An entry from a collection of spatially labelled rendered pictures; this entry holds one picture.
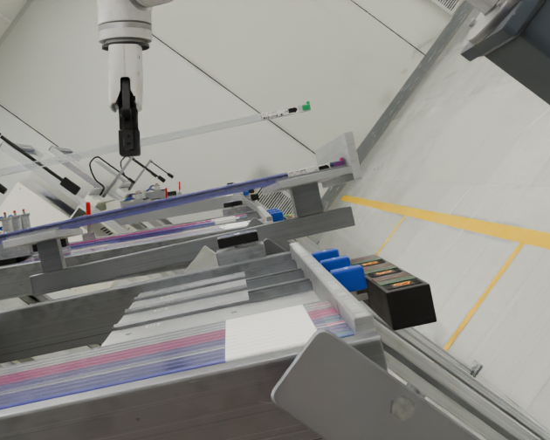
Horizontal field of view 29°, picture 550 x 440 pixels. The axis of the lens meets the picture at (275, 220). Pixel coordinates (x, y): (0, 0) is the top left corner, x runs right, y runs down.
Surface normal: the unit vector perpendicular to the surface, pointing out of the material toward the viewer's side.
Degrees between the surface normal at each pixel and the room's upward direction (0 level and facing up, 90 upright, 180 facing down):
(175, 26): 90
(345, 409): 90
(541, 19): 90
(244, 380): 90
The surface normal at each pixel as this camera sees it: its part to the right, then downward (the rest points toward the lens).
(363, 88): 0.04, 0.04
